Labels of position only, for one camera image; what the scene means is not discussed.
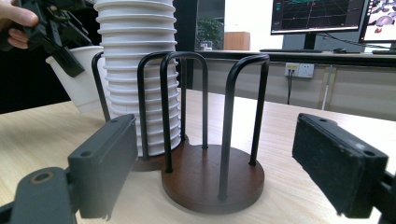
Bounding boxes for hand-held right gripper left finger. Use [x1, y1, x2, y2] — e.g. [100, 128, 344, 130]
[66, 113, 140, 220]

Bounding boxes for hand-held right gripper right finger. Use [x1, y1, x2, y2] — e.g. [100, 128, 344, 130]
[291, 112, 390, 219]

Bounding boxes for single white paper cup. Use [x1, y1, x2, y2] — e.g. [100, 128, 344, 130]
[45, 45, 110, 114]

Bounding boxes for stack of white paper cups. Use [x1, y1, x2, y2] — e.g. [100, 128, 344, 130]
[92, 0, 182, 159]

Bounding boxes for brown cup holder black wires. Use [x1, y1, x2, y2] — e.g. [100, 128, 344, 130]
[91, 50, 271, 216]

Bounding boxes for black desk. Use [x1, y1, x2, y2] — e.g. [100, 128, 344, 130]
[194, 49, 396, 68]

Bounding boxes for green potted plant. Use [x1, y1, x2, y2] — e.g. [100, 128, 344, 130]
[196, 16, 225, 51]

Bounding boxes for large computer monitor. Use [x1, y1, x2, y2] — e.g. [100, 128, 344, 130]
[270, 0, 369, 51]

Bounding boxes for computer monitor with white picture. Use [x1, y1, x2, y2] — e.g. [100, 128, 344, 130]
[359, 0, 396, 50]

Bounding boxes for brown wooden box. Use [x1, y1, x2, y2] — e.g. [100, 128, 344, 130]
[222, 31, 252, 51]

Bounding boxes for black outlet cable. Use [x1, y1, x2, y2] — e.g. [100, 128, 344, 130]
[286, 69, 295, 105]

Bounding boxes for white wall outlet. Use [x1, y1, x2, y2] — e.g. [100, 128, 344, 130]
[284, 62, 316, 79]

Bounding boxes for black monitor cable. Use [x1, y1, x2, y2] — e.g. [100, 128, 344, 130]
[317, 32, 394, 49]

